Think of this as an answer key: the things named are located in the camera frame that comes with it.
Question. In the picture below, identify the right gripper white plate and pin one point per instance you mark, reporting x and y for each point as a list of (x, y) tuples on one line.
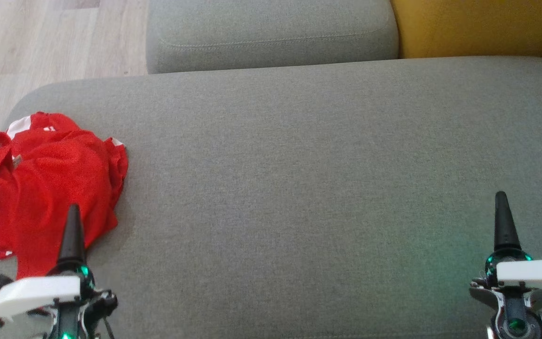
[(534, 275)]

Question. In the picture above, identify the grey sofa back cushion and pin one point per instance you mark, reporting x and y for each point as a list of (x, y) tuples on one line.
[(271, 28)]

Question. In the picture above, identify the grey sofa seat cushion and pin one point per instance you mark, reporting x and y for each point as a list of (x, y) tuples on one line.
[(299, 188)]

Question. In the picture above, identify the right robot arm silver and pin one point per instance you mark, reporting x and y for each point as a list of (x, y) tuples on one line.
[(515, 314)]

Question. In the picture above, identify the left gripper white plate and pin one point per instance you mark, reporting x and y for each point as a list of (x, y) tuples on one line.
[(31, 292)]

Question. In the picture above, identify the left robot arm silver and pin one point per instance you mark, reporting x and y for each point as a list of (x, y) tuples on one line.
[(71, 278)]

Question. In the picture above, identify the yellow sofa cushion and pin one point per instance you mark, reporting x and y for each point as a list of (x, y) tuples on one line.
[(478, 23)]

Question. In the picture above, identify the red white basketball jersey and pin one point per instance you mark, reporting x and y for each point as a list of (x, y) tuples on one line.
[(40, 230)]

